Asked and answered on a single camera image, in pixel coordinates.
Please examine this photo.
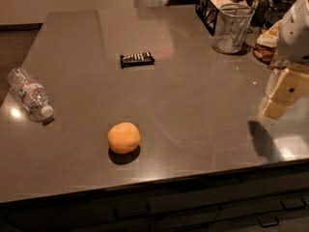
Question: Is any black wire rack basket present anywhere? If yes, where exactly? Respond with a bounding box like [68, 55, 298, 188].
[195, 0, 259, 36]

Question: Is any black drawer handle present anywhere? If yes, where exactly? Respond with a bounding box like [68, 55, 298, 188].
[281, 197, 307, 211]
[258, 217, 279, 228]
[114, 203, 150, 220]

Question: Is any clear plastic water bottle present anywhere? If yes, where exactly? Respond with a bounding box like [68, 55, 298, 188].
[7, 68, 54, 123]

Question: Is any wire mesh cup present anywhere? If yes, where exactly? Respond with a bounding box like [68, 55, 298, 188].
[212, 3, 255, 54]

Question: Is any black drawer handle left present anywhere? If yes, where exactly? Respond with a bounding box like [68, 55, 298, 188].
[114, 203, 150, 220]

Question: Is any orange fruit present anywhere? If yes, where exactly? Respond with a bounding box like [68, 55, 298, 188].
[107, 122, 141, 155]

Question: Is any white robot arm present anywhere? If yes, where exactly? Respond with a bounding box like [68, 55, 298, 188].
[262, 0, 309, 119]

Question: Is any dark chocolate bar wrapper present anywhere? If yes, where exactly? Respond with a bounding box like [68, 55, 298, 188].
[120, 51, 155, 69]

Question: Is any black drawer handle upper right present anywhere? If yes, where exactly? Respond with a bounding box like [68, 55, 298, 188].
[281, 197, 307, 211]

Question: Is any black drawer handle lower right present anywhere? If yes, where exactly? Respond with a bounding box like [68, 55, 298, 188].
[258, 217, 279, 228]

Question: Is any snack bag with nuts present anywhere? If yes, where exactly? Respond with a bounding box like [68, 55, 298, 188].
[253, 20, 281, 64]

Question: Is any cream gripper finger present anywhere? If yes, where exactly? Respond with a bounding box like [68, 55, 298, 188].
[262, 68, 309, 118]
[266, 69, 282, 96]

